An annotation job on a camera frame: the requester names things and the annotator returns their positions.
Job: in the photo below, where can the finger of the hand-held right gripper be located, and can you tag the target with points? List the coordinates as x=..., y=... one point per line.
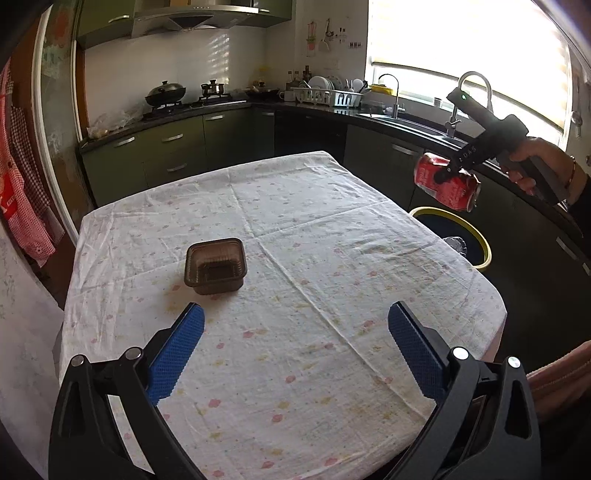
x=444, y=175

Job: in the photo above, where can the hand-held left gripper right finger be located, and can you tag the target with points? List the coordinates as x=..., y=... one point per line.
x=415, y=350

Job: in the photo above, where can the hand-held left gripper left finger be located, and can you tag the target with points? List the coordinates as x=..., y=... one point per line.
x=178, y=350

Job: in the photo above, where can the crushed red soda can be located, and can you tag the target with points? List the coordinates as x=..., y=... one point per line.
x=455, y=191

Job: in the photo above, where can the yellow rimmed trash bin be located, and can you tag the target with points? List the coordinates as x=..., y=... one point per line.
x=482, y=247

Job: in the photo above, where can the person's right hand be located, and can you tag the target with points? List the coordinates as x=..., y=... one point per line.
x=545, y=150

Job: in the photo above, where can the large steel faucet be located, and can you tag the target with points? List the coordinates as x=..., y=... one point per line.
x=480, y=81

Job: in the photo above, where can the steel kitchen sink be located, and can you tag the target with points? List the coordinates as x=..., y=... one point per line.
x=406, y=123

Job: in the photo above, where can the clear crumpled plastic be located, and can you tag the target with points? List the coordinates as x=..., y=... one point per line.
x=456, y=243

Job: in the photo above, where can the small steel faucet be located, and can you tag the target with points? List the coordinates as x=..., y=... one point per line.
x=396, y=99

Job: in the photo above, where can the brown plastic food container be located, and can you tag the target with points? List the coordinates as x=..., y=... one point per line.
x=214, y=265

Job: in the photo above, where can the yellow sponge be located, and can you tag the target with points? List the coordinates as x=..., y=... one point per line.
x=379, y=89

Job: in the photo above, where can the black kitchen countertop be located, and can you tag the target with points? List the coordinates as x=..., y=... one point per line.
x=323, y=110

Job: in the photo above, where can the white floral tablecloth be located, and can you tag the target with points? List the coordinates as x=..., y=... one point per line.
x=314, y=258

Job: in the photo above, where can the white dish rack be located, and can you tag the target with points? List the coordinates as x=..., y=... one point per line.
x=330, y=98

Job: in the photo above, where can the black built-in appliance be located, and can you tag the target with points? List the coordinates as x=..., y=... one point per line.
x=309, y=136

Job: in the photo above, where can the person's pink clothing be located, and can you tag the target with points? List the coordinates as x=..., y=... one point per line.
x=563, y=381

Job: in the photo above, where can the white mug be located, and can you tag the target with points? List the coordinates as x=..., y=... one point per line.
x=286, y=96

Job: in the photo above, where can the dark pan with lid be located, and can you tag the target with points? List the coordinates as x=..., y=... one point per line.
x=262, y=91

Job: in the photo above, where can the green lower kitchen cabinets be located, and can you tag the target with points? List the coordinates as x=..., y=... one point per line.
x=184, y=147

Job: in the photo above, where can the red checkered cloth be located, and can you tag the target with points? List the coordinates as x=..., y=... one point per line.
x=23, y=194

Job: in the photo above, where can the clear plastic bag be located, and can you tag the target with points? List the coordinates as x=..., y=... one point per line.
x=108, y=125

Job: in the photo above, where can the black gas stove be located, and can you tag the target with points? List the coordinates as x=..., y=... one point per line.
x=189, y=107

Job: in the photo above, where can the small dark kettle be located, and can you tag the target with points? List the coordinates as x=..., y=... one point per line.
x=212, y=88

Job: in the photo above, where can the black wok with lid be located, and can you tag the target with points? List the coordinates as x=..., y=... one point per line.
x=165, y=93

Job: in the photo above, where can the white framed door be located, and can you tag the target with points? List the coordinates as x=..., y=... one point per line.
x=42, y=120

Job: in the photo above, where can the steel range hood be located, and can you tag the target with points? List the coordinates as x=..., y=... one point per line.
x=194, y=21

